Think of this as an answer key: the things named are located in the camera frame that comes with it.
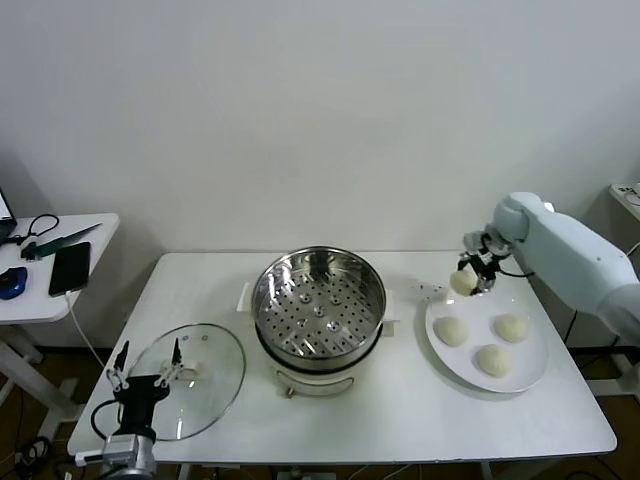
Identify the black floor cable bundle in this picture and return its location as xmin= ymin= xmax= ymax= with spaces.
xmin=12 ymin=435 xmax=56 ymax=466

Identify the black looped cable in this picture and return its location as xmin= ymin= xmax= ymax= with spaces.
xmin=2 ymin=214 xmax=62 ymax=247

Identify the blue computer mouse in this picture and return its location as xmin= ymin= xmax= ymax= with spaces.
xmin=0 ymin=266 xmax=30 ymax=301

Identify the stainless steel steamer basket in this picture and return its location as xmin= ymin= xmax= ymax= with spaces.
xmin=238 ymin=245 xmax=404 ymax=364

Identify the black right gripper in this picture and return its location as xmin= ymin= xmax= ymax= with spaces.
xmin=456 ymin=249 xmax=504 ymax=297

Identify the dark green flat blade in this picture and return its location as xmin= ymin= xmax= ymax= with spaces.
xmin=21 ymin=223 xmax=104 ymax=262

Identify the white electric cooker base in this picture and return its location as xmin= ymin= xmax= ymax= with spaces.
xmin=254 ymin=322 xmax=396 ymax=401

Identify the large white plate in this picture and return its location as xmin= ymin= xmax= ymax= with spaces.
xmin=424 ymin=287 xmax=550 ymax=394

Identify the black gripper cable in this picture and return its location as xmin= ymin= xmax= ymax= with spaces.
xmin=90 ymin=399 xmax=126 ymax=441
xmin=494 ymin=264 xmax=536 ymax=279

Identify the black smartphone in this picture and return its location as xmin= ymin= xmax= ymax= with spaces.
xmin=48 ymin=241 xmax=93 ymax=297

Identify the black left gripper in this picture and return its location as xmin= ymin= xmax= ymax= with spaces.
xmin=105 ymin=337 xmax=185 ymax=441

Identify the white charging cable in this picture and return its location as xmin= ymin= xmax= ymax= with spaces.
xmin=63 ymin=292 xmax=107 ymax=369

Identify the white desk with frame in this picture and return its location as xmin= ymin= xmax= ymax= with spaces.
xmin=582 ymin=182 xmax=640 ymax=397

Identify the white side table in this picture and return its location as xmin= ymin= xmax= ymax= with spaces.
xmin=0 ymin=213 xmax=121 ymax=441

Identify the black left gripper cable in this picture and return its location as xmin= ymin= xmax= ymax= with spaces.
xmin=90 ymin=399 xmax=126 ymax=441

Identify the black laptop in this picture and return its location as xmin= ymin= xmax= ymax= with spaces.
xmin=0 ymin=185 xmax=19 ymax=246

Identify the white power strip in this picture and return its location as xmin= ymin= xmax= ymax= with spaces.
xmin=613 ymin=182 xmax=640 ymax=207

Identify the round glass pot lid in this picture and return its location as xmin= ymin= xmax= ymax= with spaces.
xmin=133 ymin=323 xmax=247 ymax=442

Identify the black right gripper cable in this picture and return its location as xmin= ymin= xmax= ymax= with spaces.
xmin=494 ymin=264 xmax=536 ymax=279

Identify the white steamed baozi bun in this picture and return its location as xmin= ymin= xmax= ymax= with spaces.
xmin=493 ymin=313 xmax=530 ymax=345
xmin=473 ymin=343 xmax=514 ymax=379
xmin=449 ymin=269 xmax=479 ymax=297
xmin=433 ymin=316 xmax=471 ymax=348

